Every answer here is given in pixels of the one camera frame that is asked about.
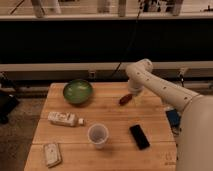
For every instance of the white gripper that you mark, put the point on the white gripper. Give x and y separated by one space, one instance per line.
134 87

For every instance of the red chili pepper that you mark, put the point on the red chili pepper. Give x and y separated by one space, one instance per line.
125 99

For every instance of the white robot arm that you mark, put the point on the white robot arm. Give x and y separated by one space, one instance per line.
195 143

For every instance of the green ceramic bowl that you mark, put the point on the green ceramic bowl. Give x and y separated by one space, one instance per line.
77 91

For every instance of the translucent ceramic cup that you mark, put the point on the translucent ceramic cup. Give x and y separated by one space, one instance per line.
98 135

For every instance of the black smartphone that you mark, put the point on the black smartphone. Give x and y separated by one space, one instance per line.
139 137

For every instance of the blue connector box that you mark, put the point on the blue connector box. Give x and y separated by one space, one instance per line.
173 118

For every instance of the white plastic bottle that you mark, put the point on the white plastic bottle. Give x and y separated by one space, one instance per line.
65 119

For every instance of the small white packet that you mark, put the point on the small white packet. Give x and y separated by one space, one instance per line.
52 154

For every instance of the dark object at left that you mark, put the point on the dark object at left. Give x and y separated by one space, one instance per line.
7 100

